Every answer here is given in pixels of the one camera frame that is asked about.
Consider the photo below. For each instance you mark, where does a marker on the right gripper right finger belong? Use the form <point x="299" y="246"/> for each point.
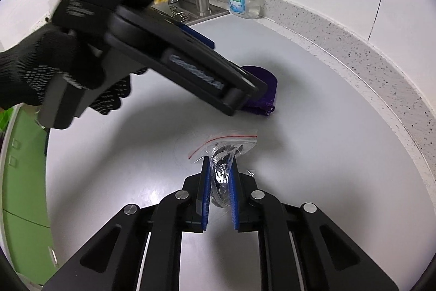
<point x="300" y="248"/>

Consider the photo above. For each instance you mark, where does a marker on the black gloved left hand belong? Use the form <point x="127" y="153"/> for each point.
<point x="28" y="67"/>

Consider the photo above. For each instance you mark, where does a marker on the clear zip bag with foil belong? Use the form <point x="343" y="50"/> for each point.
<point x="222" y="149"/>

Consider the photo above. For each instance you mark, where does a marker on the purple cloth pouch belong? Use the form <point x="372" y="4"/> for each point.
<point x="262" y="103"/>

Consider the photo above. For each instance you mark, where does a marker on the stainless steel sink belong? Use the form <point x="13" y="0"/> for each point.
<point x="185" y="11"/>

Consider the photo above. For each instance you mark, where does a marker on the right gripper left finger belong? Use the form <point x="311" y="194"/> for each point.
<point x="139" y="248"/>

